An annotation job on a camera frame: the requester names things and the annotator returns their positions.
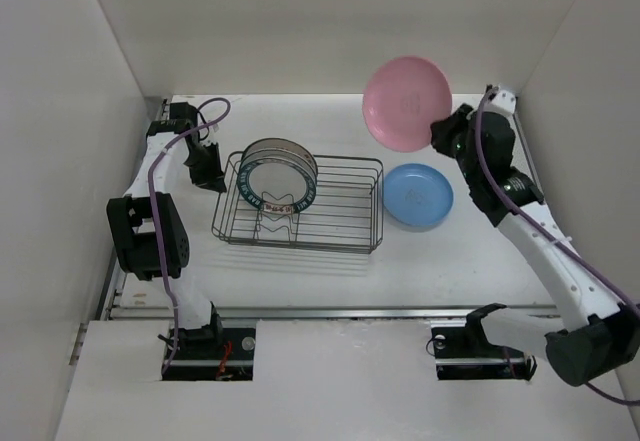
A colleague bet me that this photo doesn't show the pink plastic plate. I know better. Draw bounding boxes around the pink plastic plate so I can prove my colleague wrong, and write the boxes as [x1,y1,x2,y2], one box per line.
[362,56,453,153]

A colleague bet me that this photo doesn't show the blue plastic plate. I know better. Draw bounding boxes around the blue plastic plate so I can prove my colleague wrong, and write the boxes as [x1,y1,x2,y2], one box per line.
[383,163,454,229]

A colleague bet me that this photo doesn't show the white plate with grey pattern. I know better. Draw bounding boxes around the white plate with grey pattern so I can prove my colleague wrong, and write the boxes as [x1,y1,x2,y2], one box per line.
[243,137,318,173]

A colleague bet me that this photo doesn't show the teal rimmed white plate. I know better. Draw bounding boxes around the teal rimmed white plate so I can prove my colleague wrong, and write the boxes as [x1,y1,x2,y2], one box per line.
[236,152,317,214]

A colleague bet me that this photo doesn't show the black wire dish rack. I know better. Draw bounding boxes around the black wire dish rack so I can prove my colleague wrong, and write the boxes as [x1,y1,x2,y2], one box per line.
[211,150,385,255]

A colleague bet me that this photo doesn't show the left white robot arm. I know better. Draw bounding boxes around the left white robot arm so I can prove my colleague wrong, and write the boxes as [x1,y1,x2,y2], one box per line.
[106,102,226,358]

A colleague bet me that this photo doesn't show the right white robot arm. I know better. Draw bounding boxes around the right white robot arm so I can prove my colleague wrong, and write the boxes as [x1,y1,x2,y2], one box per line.
[431,104,639,386]

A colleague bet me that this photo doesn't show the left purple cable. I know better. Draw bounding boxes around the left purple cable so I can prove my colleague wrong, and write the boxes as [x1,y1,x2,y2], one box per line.
[149,98,234,377]

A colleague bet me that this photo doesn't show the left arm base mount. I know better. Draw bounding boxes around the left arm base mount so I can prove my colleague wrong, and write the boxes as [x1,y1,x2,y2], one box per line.
[161,327,256,382]

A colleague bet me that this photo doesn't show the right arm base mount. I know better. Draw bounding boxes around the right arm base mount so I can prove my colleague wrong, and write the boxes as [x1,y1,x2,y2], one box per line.
[425,326,538,382]

